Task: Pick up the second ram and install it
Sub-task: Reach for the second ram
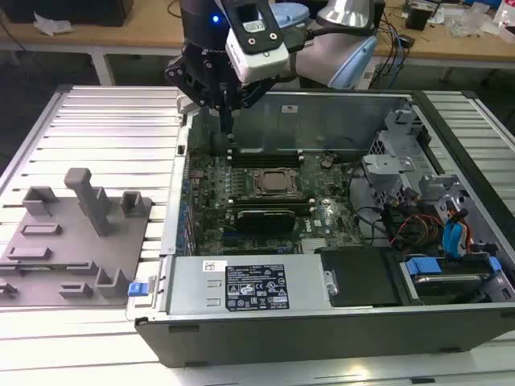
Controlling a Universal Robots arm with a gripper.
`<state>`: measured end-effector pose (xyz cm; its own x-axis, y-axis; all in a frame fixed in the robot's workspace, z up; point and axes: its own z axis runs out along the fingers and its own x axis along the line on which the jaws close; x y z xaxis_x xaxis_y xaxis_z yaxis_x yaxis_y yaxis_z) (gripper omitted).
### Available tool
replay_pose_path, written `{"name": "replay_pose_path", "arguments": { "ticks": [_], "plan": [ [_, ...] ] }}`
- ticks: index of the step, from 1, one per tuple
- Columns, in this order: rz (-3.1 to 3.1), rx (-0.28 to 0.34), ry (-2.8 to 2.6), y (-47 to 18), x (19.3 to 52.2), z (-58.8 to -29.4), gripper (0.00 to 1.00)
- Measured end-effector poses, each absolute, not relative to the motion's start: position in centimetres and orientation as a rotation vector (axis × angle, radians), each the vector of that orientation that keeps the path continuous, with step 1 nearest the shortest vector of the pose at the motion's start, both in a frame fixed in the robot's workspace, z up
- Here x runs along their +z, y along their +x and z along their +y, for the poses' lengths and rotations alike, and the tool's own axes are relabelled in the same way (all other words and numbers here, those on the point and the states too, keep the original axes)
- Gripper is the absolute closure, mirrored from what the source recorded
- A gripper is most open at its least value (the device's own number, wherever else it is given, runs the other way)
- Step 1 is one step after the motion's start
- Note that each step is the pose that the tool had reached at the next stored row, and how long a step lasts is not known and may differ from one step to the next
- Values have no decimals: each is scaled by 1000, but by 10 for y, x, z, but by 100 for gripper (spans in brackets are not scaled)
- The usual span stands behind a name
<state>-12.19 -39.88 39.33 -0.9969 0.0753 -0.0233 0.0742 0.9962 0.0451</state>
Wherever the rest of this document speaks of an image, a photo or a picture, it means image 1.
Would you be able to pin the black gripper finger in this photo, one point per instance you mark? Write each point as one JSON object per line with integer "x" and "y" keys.
{"x": 251, "y": 94}
{"x": 177, "y": 74}

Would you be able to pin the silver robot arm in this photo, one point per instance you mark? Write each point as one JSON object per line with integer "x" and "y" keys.
{"x": 322, "y": 52}

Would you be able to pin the black RAM slot bank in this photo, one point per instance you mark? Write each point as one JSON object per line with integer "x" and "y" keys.
{"x": 261, "y": 158}
{"x": 273, "y": 203}

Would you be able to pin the wooden desk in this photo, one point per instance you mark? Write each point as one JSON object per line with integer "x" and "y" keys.
{"x": 120, "y": 36}

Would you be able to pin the CPU socket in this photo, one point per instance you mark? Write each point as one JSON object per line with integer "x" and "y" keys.
{"x": 277, "y": 181}

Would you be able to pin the coin cell battery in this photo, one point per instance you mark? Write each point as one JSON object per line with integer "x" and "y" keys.
{"x": 327, "y": 161}

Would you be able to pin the black box on desk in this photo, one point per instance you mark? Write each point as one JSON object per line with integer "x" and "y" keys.
{"x": 68, "y": 10}

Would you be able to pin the black graphics card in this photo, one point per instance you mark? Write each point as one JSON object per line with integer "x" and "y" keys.
{"x": 265, "y": 221}

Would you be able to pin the crumpled white paper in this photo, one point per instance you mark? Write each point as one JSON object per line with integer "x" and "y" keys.
{"x": 52, "y": 24}

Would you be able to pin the green motherboard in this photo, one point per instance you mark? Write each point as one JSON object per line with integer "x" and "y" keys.
{"x": 322, "y": 225}

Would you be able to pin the grey disk bay cage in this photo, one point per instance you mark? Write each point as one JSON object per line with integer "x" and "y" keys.
{"x": 386, "y": 165}

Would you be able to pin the silver chipset heatsink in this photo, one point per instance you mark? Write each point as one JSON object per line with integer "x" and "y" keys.
{"x": 314, "y": 246}

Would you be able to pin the white barcode sticker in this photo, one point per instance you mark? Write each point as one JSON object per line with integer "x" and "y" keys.
{"x": 215, "y": 265}

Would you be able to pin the black rating label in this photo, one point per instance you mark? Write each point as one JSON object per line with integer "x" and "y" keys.
{"x": 257, "y": 287}

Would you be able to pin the silver power supply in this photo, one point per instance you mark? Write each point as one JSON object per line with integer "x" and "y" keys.
{"x": 189, "y": 285}

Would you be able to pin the grey parts rack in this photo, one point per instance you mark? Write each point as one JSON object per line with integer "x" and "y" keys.
{"x": 72, "y": 249}

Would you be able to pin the black cover plate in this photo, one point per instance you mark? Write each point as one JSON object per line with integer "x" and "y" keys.
{"x": 358, "y": 277}

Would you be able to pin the blue case latch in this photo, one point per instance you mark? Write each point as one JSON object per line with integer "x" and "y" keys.
{"x": 137, "y": 290}

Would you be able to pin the clear plastic bags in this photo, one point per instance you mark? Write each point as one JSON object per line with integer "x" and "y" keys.
{"x": 475, "y": 20}

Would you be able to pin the blue disk carrier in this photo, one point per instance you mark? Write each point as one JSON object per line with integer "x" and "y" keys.
{"x": 422, "y": 266}

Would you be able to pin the black PC case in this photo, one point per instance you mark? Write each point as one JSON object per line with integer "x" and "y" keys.
{"x": 322, "y": 342}

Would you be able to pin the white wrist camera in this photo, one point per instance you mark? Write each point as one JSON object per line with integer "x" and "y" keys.
{"x": 257, "y": 48}

